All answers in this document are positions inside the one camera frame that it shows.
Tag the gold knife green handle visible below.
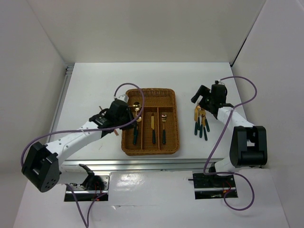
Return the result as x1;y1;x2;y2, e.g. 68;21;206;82
151;113;156;144
194;105;200;135

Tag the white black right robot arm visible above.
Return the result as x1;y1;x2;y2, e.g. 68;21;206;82
191;81;268;186

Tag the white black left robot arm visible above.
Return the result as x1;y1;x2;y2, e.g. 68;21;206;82
22;99;136;192

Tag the brown wicker cutlery tray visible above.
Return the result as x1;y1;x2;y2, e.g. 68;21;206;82
121;88;180;156

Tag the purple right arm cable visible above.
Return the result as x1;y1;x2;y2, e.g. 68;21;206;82
203;76;258;211

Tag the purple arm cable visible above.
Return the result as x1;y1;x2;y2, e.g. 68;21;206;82
20;82;145;228
203;76;258;211

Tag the aluminium frame rail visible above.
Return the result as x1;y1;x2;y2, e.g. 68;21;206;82
38;64;264;173

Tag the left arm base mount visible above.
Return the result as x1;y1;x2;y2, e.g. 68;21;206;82
63;164;110;202

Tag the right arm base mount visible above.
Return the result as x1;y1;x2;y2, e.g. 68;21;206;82
188;173;238;200

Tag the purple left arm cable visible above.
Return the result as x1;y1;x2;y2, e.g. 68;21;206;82
20;82;145;228

